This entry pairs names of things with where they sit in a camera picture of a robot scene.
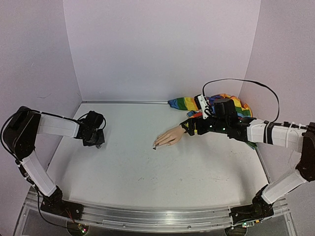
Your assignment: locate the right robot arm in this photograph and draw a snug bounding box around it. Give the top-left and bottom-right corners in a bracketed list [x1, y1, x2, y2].
[181, 96, 315, 205]

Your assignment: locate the mannequin hand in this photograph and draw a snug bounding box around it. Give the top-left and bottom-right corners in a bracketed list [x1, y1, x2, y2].
[153, 125, 186, 148]

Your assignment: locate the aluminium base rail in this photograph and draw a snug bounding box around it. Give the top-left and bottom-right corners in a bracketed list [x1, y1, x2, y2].
[26, 189, 295, 234]

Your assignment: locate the left black cable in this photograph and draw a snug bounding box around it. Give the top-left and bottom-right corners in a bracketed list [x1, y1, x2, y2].
[0, 115, 20, 163]

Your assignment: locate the right black cable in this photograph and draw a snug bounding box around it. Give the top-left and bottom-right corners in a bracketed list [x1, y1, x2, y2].
[202, 78, 281, 122]

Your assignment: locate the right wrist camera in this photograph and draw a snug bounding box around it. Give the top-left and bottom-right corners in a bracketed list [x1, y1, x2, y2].
[194, 94, 212, 119]

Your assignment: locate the rainbow striped jacket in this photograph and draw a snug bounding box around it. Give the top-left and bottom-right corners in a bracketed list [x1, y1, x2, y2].
[168, 93, 255, 146]

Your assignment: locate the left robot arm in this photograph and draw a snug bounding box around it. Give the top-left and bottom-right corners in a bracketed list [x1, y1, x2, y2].
[0, 106, 107, 215]

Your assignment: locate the black cable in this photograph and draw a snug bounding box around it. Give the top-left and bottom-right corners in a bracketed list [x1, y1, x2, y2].
[202, 78, 281, 122]
[0, 115, 20, 163]

